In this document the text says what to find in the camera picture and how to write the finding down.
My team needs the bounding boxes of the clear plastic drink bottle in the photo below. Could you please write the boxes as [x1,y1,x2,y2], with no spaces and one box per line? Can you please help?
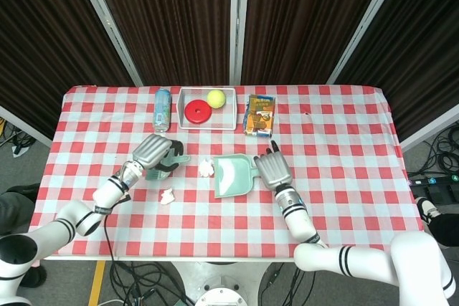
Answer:
[153,87,171,132]

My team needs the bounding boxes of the red white checkered tablecloth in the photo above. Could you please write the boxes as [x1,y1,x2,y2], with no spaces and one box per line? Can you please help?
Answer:
[22,85,425,259]

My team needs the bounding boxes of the black floor cable tangle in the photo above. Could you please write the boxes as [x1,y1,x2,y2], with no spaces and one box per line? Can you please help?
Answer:
[422,123,459,178]
[0,119,37,155]
[260,262,316,302]
[77,261,197,306]

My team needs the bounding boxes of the green hand brush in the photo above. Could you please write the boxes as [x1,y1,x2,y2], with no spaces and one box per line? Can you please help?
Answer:
[145,154,191,181]

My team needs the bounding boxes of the dark fabric partition panel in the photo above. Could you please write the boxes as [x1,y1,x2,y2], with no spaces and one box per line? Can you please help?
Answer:
[0,0,144,149]
[326,0,459,151]
[231,0,410,87]
[71,0,241,87]

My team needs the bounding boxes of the black shoe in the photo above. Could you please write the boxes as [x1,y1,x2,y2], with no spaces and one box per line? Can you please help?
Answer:
[19,265,48,289]

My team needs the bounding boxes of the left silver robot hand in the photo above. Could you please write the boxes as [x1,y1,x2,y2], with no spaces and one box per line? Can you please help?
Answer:
[132,133,186,173]

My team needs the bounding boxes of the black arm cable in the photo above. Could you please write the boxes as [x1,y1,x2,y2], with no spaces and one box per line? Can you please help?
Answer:
[103,209,121,264]

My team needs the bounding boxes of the yellow tennis ball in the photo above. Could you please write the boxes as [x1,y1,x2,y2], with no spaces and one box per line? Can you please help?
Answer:
[207,90,227,109]

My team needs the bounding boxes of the white tissue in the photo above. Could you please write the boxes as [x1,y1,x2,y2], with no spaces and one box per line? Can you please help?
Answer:
[199,158,215,178]
[159,187,176,206]

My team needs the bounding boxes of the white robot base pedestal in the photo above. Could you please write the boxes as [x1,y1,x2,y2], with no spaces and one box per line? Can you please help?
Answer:
[168,261,275,306]

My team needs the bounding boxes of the green plastic dustpan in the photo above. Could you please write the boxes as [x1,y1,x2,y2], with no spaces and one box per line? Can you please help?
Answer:
[214,154,261,199]

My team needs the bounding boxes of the white black sneaker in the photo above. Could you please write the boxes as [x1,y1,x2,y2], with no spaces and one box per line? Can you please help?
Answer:
[415,196,442,229]

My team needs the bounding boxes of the orange blue snack packet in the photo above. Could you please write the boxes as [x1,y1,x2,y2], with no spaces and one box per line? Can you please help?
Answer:
[243,94,276,138]

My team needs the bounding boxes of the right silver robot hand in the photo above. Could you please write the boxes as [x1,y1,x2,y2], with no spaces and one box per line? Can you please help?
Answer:
[253,140,293,192]

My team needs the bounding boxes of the white rectangular tray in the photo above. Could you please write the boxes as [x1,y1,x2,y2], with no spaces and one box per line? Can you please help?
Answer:
[177,86,237,131]

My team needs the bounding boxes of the black power strip green lights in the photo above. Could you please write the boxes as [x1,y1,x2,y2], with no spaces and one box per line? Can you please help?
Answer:
[408,174,459,188]

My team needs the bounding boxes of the red plastic disc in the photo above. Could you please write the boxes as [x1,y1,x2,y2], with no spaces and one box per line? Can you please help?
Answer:
[184,99,212,124]

